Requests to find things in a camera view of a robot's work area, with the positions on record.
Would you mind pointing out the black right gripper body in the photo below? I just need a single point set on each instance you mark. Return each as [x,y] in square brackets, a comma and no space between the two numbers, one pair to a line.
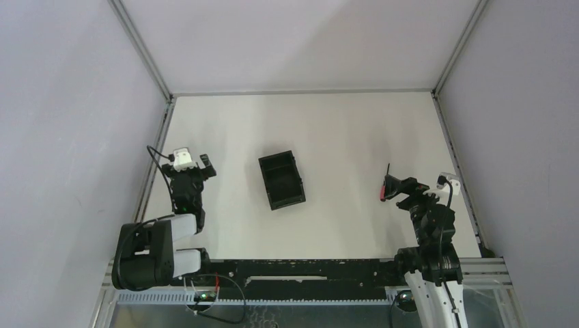
[418,202]

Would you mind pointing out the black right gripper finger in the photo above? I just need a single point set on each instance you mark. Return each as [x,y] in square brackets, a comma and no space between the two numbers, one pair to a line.
[389,195]
[392,183]

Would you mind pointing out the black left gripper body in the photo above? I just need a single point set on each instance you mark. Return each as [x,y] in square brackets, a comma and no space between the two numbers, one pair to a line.
[188,171]

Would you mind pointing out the red black screwdriver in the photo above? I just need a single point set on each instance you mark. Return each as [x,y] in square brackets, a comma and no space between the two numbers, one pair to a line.
[383,187]

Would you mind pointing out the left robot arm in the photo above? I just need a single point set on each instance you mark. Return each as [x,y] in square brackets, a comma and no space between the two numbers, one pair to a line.
[146,255]

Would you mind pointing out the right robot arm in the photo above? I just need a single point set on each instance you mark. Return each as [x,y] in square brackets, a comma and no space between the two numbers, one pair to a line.
[432,268]

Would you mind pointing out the black plastic bin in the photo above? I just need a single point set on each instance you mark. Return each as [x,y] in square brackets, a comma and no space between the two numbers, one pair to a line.
[282,181]

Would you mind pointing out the small green circuit board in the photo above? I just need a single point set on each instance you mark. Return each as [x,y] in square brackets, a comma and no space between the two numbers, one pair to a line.
[201,297]

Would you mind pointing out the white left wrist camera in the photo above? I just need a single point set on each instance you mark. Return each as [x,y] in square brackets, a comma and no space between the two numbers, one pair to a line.
[182,159]

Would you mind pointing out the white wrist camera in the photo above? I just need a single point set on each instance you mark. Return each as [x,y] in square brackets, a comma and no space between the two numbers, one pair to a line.
[449,183]
[182,159]

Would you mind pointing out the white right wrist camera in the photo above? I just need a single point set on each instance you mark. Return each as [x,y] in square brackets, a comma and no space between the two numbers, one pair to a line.
[449,183]

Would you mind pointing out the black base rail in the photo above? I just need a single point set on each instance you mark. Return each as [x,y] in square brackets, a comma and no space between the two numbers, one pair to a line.
[307,280]

